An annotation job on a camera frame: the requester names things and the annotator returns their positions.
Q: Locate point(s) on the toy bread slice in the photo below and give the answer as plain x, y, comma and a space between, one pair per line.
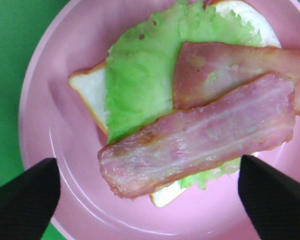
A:
91, 86

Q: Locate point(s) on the pink round plate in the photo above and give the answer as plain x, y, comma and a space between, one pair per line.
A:
54, 122

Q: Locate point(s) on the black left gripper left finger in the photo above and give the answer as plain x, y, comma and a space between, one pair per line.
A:
28, 202

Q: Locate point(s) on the toy bacon strip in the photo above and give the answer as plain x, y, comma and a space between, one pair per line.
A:
255, 117
205, 71

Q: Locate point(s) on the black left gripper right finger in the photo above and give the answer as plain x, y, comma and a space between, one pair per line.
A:
270, 198

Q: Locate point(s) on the green tablecloth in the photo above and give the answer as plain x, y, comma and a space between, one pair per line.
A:
22, 24

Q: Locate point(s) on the green toy lettuce leaf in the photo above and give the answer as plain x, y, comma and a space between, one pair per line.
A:
140, 65

